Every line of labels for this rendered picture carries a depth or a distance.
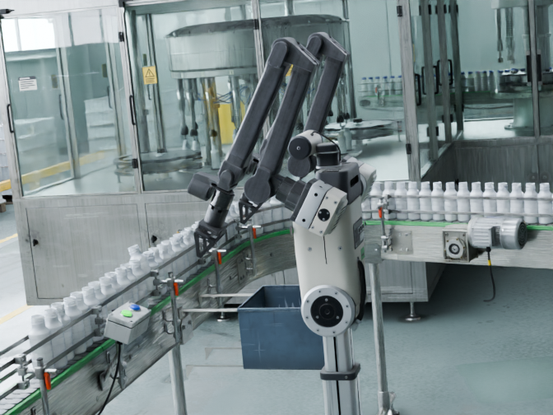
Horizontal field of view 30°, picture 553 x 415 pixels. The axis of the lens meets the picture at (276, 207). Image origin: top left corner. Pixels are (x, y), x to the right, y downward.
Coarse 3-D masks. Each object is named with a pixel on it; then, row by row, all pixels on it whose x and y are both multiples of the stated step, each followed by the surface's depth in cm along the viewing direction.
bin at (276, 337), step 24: (264, 288) 384; (288, 288) 382; (240, 312) 355; (264, 312) 353; (288, 312) 351; (240, 336) 357; (264, 336) 355; (288, 336) 352; (312, 336) 350; (264, 360) 356; (288, 360) 354; (312, 360) 351
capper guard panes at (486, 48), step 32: (448, 0) 790; (480, 0) 784; (512, 0) 778; (544, 0) 771; (448, 32) 795; (480, 32) 788; (512, 32) 782; (544, 32) 776; (448, 64) 799; (480, 64) 793; (512, 64) 786; (544, 64) 780; (480, 96) 797; (512, 96) 791; (544, 96) 784; (480, 128) 802; (512, 128) 795; (544, 128) 789
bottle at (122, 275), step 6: (120, 270) 332; (126, 270) 333; (120, 276) 332; (126, 276) 333; (120, 282) 332; (126, 282) 332; (126, 294) 332; (132, 294) 335; (126, 300) 333; (132, 300) 335
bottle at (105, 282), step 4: (100, 280) 321; (104, 280) 321; (108, 280) 321; (100, 284) 322; (104, 284) 321; (108, 284) 321; (104, 288) 321; (108, 288) 321; (112, 288) 323; (104, 292) 321; (108, 292) 321; (112, 292) 321; (108, 296) 321; (116, 300) 323; (108, 304) 321; (112, 304) 322; (116, 304) 323; (108, 308) 321; (112, 308) 322; (116, 308) 323; (108, 312) 321
